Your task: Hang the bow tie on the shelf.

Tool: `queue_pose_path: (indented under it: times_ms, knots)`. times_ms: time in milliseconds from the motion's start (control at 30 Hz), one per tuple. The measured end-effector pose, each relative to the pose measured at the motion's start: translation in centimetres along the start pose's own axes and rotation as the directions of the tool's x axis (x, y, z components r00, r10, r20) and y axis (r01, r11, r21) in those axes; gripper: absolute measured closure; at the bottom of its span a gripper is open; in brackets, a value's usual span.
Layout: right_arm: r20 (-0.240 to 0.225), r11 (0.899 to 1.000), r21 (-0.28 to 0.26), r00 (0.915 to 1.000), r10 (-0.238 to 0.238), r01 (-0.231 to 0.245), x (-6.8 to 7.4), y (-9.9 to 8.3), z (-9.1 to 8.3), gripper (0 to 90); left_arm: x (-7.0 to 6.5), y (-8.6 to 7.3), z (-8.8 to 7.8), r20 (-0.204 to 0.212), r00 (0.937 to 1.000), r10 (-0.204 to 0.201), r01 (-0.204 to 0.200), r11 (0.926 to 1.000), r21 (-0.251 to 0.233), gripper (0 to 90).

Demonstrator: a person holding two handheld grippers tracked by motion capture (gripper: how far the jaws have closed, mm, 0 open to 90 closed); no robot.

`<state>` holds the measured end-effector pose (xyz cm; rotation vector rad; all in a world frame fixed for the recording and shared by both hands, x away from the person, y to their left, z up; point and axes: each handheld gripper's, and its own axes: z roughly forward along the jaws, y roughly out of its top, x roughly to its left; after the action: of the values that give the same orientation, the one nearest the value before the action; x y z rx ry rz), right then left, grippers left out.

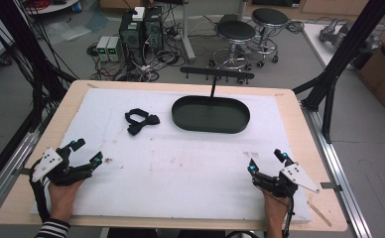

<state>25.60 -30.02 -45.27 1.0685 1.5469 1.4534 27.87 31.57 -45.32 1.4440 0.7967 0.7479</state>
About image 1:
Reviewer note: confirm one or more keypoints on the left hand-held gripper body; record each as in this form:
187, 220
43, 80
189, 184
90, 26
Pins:
50, 162

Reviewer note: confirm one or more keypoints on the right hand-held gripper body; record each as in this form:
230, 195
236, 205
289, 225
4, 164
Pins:
288, 180

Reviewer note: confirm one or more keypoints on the black bow tie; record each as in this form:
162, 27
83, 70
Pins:
140, 121

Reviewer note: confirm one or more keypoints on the black oval tray hanger stand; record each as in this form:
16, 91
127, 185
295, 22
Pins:
210, 114

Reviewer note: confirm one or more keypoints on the person's right hand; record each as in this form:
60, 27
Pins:
275, 208

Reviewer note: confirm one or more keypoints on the person's left hand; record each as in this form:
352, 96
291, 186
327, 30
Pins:
63, 198

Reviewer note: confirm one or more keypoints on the thin wooden stick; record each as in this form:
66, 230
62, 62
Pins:
319, 214

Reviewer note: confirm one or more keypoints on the white foam mat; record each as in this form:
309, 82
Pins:
180, 172

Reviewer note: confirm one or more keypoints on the white power supply unit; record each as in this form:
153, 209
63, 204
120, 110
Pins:
102, 49
114, 49

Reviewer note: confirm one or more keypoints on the black computer tower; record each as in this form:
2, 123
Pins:
153, 31
131, 39

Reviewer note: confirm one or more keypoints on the black round stool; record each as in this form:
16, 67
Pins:
235, 39
269, 26

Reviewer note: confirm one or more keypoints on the brown cardboard box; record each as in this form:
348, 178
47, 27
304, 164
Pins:
384, 72

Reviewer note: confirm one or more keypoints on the round white table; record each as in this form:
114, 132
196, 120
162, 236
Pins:
53, 6

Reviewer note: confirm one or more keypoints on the white box device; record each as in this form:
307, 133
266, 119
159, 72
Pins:
138, 14

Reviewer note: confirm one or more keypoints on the grey desk leg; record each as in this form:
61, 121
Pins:
188, 33

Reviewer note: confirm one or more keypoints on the aluminium rail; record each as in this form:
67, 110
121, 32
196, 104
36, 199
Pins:
5, 178
342, 178

